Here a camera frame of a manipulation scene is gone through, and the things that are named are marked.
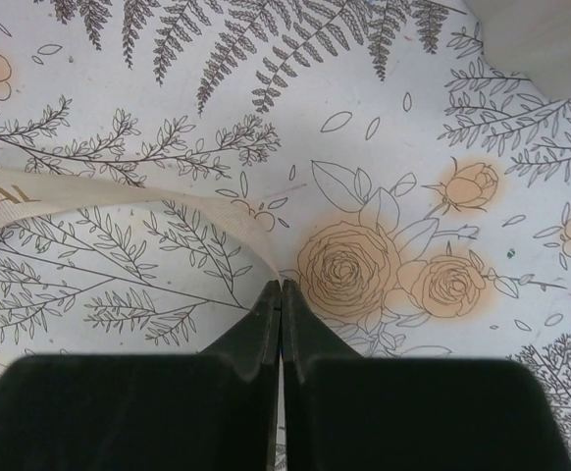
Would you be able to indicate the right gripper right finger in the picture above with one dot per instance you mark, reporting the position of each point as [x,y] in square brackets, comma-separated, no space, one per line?
[344,411]

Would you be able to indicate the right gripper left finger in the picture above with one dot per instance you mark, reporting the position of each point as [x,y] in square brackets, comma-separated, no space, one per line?
[213,410]

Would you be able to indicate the floral patterned table mat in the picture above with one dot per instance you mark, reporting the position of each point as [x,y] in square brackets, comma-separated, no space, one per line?
[419,196]

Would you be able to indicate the cream printed ribbon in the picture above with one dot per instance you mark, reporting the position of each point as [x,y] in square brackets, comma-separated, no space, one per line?
[90,266]

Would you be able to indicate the white ceramic vase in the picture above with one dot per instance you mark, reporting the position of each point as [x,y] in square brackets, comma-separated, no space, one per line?
[529,37]

